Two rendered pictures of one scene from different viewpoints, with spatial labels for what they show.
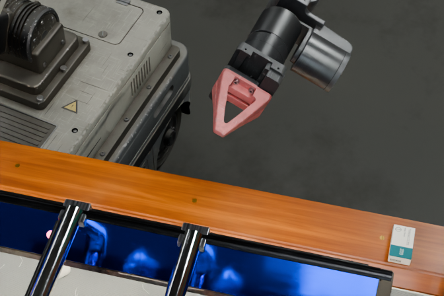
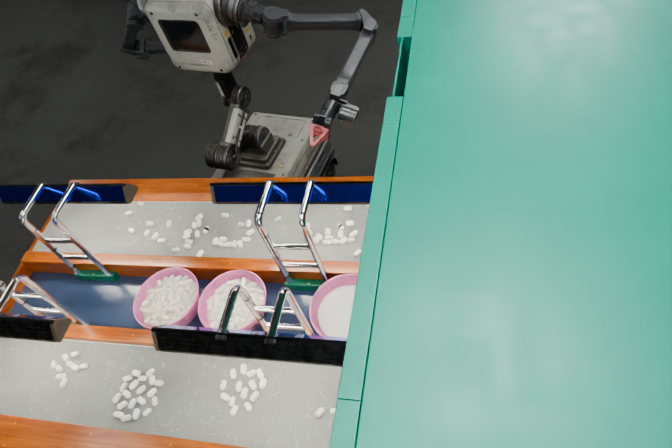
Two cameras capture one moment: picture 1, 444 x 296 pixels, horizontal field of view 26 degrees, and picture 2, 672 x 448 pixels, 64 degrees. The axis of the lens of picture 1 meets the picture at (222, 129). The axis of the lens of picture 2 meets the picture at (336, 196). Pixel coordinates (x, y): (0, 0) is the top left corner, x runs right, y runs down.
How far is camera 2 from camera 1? 0.74 m
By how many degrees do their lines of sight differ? 7
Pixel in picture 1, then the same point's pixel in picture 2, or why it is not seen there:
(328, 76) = (350, 120)
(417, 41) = not seen: hidden behind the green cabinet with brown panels
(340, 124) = not seen: hidden behind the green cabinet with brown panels
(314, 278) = (353, 189)
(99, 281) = (293, 220)
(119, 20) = (296, 127)
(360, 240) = not seen: hidden behind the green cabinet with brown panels
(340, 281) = (362, 188)
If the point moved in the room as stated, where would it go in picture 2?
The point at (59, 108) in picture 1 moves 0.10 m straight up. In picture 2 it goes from (276, 167) to (270, 154)
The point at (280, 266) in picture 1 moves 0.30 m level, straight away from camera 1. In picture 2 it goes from (341, 187) to (345, 125)
